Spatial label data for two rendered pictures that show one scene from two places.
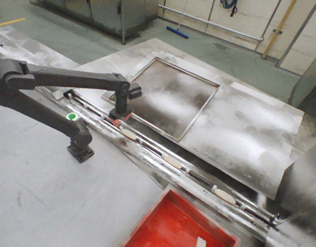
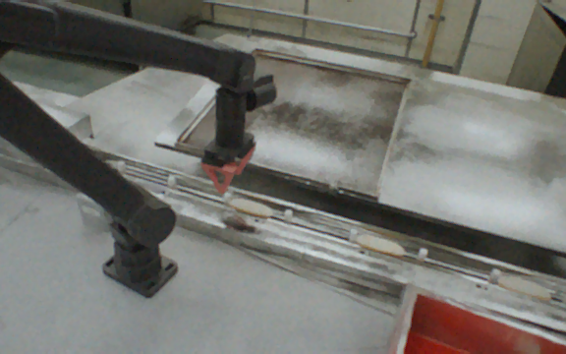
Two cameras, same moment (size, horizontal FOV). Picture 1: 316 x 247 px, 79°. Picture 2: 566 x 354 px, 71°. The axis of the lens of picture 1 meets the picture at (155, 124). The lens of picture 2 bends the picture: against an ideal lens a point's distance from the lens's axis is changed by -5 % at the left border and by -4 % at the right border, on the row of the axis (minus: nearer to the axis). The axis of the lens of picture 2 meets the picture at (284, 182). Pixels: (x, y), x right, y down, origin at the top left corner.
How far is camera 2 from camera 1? 0.31 m
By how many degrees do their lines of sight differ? 14
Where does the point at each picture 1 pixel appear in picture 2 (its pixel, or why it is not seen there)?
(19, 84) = (18, 25)
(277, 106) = (532, 99)
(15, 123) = not seen: outside the picture
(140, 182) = (321, 309)
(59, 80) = (106, 35)
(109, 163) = (226, 282)
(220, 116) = (438, 133)
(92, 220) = not seen: outside the picture
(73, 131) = (132, 201)
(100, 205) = not seen: outside the picture
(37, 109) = (47, 126)
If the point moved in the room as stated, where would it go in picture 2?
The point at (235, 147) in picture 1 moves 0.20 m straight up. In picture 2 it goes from (497, 186) to (533, 106)
